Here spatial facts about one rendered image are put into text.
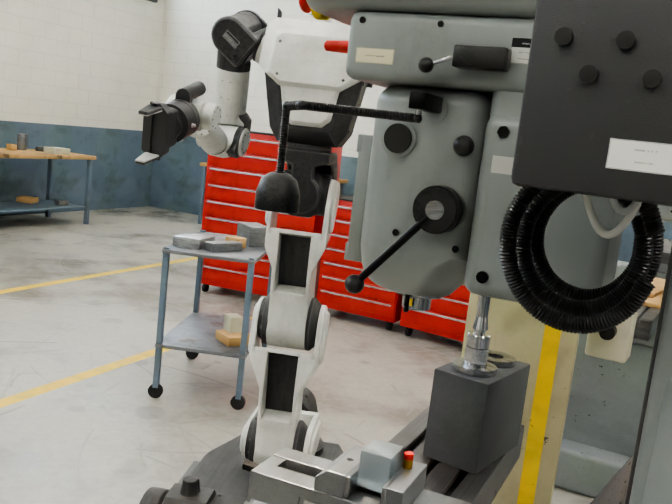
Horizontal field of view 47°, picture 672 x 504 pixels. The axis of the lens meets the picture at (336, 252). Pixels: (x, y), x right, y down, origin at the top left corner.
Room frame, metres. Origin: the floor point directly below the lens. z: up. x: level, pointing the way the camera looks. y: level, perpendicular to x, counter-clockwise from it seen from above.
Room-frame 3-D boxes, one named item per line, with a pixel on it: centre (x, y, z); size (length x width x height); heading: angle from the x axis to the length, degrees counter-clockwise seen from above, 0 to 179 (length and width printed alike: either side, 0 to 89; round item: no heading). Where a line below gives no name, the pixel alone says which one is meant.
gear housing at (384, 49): (1.24, -0.18, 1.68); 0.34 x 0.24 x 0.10; 66
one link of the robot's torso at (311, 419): (2.10, 0.09, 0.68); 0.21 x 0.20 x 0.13; 174
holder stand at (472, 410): (1.57, -0.33, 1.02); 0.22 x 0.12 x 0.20; 146
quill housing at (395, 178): (1.25, -0.14, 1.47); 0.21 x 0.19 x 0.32; 156
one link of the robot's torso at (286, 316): (2.05, 0.10, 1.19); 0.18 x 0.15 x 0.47; 84
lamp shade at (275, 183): (1.25, 0.10, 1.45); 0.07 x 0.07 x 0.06
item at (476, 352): (1.53, -0.31, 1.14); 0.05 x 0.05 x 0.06
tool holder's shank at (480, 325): (1.53, -0.31, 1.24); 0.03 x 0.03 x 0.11
